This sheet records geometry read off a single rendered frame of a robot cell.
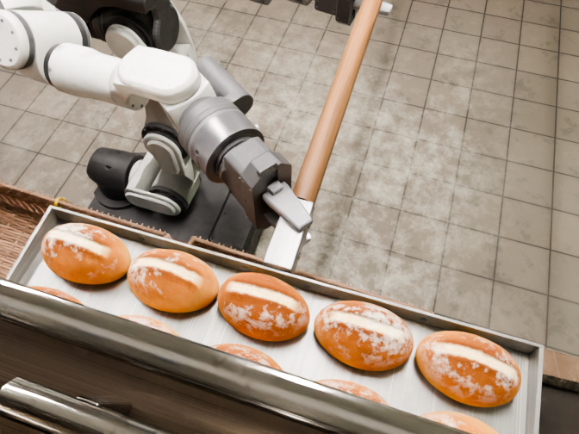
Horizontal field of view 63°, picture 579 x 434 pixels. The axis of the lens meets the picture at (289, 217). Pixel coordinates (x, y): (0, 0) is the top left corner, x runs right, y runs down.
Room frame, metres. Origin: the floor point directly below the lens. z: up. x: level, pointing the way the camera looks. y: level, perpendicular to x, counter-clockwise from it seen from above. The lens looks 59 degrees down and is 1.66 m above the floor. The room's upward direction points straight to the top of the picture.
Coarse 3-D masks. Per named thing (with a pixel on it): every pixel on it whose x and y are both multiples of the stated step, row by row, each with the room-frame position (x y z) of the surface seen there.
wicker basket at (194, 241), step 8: (192, 240) 0.49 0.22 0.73; (200, 240) 0.49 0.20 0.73; (208, 248) 0.48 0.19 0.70; (216, 248) 0.47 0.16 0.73; (224, 248) 0.47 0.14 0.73; (232, 256) 0.46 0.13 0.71; (240, 256) 0.45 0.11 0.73; (248, 256) 0.45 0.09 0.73; (296, 272) 0.41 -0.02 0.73; (304, 272) 0.41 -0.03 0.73; (312, 272) 0.41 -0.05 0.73; (320, 280) 0.39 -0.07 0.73; (328, 280) 0.39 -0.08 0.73; (352, 288) 0.37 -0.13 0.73; (376, 296) 0.35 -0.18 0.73; (384, 296) 0.36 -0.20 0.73; (400, 304) 0.34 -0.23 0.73; (408, 304) 0.34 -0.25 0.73; (432, 312) 0.32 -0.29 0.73
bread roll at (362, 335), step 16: (336, 304) 0.16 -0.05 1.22; (352, 304) 0.16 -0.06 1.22; (368, 304) 0.16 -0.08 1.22; (320, 320) 0.15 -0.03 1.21; (336, 320) 0.14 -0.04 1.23; (352, 320) 0.14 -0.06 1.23; (368, 320) 0.14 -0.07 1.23; (384, 320) 0.14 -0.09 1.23; (400, 320) 0.14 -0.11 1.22; (320, 336) 0.13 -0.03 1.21; (336, 336) 0.13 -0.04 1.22; (352, 336) 0.13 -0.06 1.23; (368, 336) 0.13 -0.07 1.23; (384, 336) 0.13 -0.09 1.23; (400, 336) 0.13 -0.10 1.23; (336, 352) 0.12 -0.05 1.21; (352, 352) 0.11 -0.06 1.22; (368, 352) 0.11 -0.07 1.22; (384, 352) 0.11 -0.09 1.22; (400, 352) 0.11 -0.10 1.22; (368, 368) 0.10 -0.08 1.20; (384, 368) 0.10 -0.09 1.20
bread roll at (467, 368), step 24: (432, 336) 0.13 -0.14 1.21; (456, 336) 0.13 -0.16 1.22; (432, 360) 0.11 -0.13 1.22; (456, 360) 0.10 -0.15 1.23; (480, 360) 0.10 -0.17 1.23; (504, 360) 0.10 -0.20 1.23; (432, 384) 0.09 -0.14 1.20; (456, 384) 0.09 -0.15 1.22; (480, 384) 0.08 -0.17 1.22; (504, 384) 0.08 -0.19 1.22
